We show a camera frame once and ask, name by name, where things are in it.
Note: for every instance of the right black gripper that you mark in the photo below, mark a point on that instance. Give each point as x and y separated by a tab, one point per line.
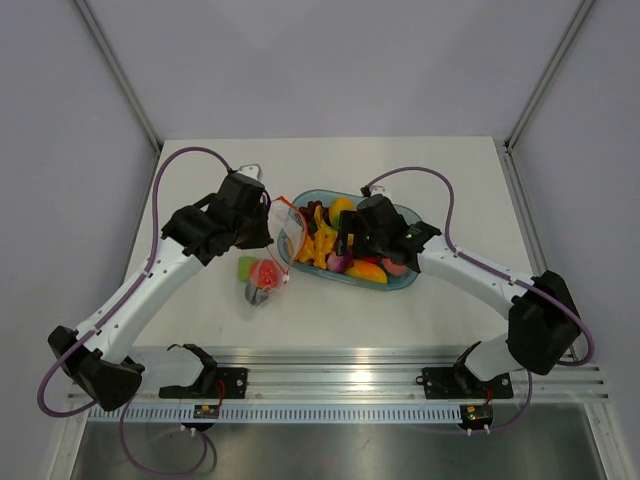
352	222

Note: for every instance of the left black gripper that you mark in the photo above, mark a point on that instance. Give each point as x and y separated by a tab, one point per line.
260	241

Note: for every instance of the green round vegetable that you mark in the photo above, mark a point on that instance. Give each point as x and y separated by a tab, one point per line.
244	264

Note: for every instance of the clear orange zip top bag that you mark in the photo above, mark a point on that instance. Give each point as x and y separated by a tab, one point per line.
288	230

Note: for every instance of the yellow ginger root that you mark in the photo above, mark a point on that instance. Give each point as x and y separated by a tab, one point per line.
316	249

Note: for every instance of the orange yellow pepper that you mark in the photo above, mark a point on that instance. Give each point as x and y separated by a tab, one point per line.
363	270

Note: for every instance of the orange red tomato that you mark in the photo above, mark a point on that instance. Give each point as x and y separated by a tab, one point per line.
265	274

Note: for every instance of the dark purple plum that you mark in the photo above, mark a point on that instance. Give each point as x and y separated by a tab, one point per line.
255	295

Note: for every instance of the pink peach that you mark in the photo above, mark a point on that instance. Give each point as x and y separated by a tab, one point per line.
393	269

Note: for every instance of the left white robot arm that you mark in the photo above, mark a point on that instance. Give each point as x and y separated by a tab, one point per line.
95	354

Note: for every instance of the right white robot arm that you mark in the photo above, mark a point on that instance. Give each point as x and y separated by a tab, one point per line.
541	316

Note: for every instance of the teal plastic food tray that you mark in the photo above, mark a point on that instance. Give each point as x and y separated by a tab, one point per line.
326	197

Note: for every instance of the yellow banana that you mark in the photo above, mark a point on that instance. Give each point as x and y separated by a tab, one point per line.
322	225

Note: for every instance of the purple onion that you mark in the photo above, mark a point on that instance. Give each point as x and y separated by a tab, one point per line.
339	263

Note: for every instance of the yellow green mango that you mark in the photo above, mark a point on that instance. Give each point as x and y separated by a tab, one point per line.
337	206

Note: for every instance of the purple grape bunch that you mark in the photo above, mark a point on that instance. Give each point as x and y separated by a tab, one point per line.
312	211

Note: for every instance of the left small circuit board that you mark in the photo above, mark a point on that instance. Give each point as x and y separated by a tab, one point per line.
206	411

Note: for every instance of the small circuit board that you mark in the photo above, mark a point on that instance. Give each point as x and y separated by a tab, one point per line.
473	415
206	411

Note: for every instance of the right small circuit board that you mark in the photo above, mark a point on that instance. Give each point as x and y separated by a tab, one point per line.
473	415

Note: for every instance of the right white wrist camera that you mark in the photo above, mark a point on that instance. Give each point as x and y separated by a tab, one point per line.
380	190

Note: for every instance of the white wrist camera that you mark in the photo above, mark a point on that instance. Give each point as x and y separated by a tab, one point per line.
253	171
380	190

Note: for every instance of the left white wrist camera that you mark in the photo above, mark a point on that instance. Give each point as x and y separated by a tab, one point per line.
253	171

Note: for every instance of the aluminium mounting rail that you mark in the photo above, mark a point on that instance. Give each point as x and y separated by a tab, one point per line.
383	375

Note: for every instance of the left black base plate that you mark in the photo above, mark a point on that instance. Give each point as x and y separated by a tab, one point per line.
228	382

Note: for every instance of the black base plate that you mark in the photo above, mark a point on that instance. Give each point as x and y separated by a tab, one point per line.
450	383
228	382

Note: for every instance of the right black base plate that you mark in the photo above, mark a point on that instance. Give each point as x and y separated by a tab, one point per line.
450	383

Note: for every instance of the white slotted cable duct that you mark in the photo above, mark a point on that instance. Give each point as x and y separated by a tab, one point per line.
240	413

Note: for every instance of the right aluminium frame post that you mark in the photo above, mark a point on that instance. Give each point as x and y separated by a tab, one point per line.
556	61

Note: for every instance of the aluminium frame post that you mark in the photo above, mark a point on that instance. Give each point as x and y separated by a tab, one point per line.
108	55
556	61

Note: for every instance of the left aluminium frame post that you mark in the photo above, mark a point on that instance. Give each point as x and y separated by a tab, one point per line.
108	55

